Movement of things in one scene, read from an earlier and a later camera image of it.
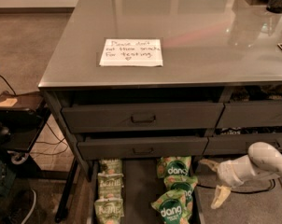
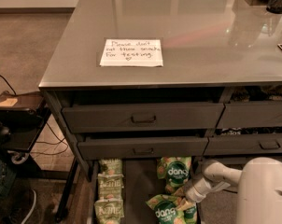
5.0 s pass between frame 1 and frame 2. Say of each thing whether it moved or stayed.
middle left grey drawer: stayed
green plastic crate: stayed
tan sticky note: stayed
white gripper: moved
